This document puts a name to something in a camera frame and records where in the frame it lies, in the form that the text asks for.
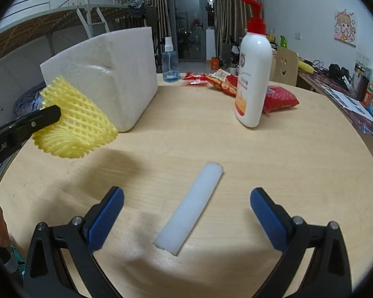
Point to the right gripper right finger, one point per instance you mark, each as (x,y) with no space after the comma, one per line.
(275,221)

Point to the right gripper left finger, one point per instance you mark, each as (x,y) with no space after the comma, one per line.
(101,217)

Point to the yellow foam fruit net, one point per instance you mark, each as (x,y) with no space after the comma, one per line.
(82,126)

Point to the white foam strip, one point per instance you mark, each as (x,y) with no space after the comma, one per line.
(178,228)

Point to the blue plaid quilt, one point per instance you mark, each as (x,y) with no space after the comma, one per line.
(30,101)

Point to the white red pump lotion bottle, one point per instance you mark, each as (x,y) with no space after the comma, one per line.
(255,63)

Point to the white metal bunk bed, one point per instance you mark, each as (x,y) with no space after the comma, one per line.
(90,14)

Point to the red tissue pack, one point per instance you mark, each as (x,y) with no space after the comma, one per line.
(278,98)

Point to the white styrofoam box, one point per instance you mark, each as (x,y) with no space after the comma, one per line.
(115,70)

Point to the printed paper sheet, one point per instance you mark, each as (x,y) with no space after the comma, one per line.
(348,103)

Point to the wooden smiley chair back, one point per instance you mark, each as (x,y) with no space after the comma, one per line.
(284,67)

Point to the orange red snack bag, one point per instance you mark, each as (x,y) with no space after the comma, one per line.
(224,81)

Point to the black headphones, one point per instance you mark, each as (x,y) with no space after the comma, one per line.
(339,74)

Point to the red snack packet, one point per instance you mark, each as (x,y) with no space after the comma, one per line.
(194,78)

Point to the orange bucket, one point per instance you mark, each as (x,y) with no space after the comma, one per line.
(215,63)

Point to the clear blue spray bottle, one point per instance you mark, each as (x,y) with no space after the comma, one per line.
(170,62)

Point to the green bottle on desk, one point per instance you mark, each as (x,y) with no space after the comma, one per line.
(283,42)

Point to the right brown curtain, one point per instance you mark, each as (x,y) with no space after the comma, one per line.
(230,20)

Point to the glass balcony door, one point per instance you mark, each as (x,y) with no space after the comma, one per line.
(192,24)

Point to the cartoon girl wall poster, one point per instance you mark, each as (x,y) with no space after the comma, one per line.
(345,27)

